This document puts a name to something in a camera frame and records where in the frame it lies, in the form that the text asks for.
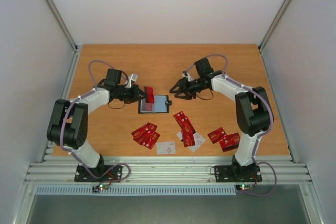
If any red VIP card far left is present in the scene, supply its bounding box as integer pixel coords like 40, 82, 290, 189
131, 124, 150, 143

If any white card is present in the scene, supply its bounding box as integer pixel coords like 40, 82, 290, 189
156, 141, 176, 155
189, 132, 206, 153

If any black leather card holder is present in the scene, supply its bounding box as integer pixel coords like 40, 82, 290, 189
138, 95, 172, 114

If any small circuit board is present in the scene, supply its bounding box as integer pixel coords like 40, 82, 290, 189
91, 184, 109, 193
236, 184, 255, 191

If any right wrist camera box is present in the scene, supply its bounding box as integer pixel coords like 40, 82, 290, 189
182, 70, 194, 82

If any grey slotted cable duct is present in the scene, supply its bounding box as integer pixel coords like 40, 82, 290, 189
36, 185, 236, 196

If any red VIP card far right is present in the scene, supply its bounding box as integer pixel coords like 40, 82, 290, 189
219, 133, 240, 146

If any left small circuit board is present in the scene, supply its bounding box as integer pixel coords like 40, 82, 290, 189
91, 184, 109, 193

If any white card right centre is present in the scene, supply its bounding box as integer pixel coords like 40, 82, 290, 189
189, 132, 206, 153

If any left aluminium frame post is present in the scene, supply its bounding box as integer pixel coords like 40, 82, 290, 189
45, 0, 78, 52

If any right small circuit board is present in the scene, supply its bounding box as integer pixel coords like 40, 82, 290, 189
236, 184, 255, 191

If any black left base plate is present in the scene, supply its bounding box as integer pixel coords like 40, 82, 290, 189
74, 165, 122, 183

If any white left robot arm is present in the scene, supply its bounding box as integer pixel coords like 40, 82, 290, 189
46, 68, 146, 181

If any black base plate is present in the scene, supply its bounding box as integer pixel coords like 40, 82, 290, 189
214, 164, 262, 183
74, 165, 122, 183

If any red VIP card centre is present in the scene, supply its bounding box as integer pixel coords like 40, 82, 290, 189
181, 130, 195, 147

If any red VIP card left front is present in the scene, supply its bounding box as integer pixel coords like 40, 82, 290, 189
140, 132, 160, 150

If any red card under left pile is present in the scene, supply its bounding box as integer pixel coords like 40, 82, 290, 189
145, 122, 157, 133

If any red card upper centre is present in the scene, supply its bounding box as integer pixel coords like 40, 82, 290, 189
173, 111, 196, 134

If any aluminium frame post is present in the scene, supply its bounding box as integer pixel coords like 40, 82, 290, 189
258, 0, 293, 54
45, 0, 78, 52

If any red vip card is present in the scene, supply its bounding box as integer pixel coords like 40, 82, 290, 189
219, 133, 240, 146
131, 124, 150, 143
207, 127, 227, 144
140, 132, 160, 150
181, 130, 195, 147

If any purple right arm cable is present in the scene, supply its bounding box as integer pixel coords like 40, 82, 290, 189
183, 54, 278, 196

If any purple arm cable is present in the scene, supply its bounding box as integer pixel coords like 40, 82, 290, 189
183, 54, 278, 196
59, 60, 131, 183

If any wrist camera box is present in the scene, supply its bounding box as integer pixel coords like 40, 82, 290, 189
125, 73, 138, 88
182, 70, 194, 82

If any red striped card far right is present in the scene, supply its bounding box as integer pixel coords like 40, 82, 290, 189
221, 145, 239, 152

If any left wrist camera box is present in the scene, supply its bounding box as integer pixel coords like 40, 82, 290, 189
125, 73, 138, 88

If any red card magnetic stripe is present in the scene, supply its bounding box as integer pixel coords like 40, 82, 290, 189
144, 86, 155, 104

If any right aluminium frame post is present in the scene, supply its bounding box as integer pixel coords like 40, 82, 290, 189
258, 0, 293, 54

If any aluminium rail base front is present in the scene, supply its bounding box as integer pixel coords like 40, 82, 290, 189
24, 155, 312, 185

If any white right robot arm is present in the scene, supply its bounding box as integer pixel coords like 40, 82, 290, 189
170, 57, 274, 182

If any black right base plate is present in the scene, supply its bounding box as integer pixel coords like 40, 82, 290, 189
214, 164, 262, 183

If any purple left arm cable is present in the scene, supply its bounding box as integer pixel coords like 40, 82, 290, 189
59, 60, 131, 183

